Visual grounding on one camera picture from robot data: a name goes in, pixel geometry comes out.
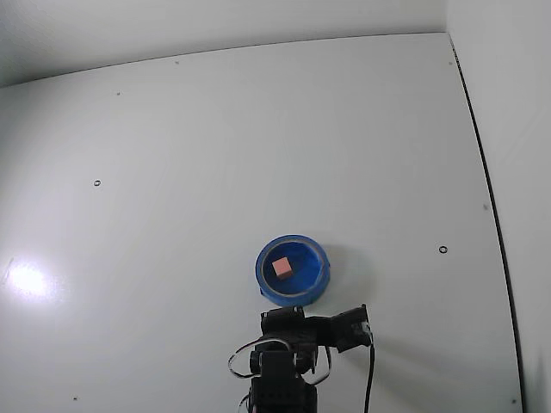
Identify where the white looped servo wire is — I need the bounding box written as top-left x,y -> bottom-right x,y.
227,338 -> 260,380
306,343 -> 332,385

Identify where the black camera cable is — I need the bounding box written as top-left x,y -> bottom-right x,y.
362,333 -> 376,413

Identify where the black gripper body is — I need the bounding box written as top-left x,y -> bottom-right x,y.
258,304 -> 335,348

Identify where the small orange cube block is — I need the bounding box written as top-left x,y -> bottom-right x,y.
271,256 -> 294,280

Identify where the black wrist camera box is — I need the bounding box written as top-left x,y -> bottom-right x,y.
330,304 -> 373,354

